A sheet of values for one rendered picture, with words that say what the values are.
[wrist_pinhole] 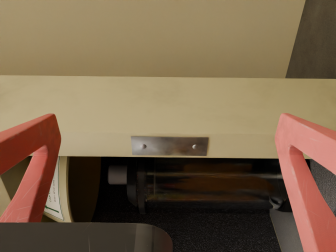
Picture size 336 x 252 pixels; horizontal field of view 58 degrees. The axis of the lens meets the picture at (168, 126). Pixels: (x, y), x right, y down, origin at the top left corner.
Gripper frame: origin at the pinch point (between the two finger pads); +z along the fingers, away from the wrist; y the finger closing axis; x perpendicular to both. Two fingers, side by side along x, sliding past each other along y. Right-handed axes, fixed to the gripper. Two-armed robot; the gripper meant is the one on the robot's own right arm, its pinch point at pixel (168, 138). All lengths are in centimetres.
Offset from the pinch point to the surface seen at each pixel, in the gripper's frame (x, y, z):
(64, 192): 19.0, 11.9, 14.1
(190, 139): 9.4, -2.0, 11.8
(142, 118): 8.7, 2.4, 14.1
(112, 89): 8.7, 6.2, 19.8
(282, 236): 35.2, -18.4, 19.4
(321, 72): 15.2, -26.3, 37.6
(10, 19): 12, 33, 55
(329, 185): 18.2, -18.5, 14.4
